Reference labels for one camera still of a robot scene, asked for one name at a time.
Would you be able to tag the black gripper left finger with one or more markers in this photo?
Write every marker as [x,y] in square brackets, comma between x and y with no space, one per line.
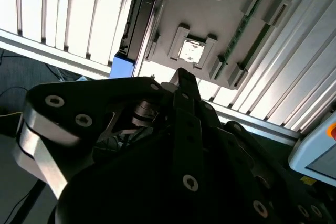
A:
[105,95]

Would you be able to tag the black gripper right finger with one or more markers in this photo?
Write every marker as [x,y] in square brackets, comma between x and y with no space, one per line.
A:
[225,140]

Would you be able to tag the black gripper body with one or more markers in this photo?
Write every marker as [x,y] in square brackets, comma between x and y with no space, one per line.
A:
[131,195]

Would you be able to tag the hard disk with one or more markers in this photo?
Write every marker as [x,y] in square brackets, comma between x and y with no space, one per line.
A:
[141,16]

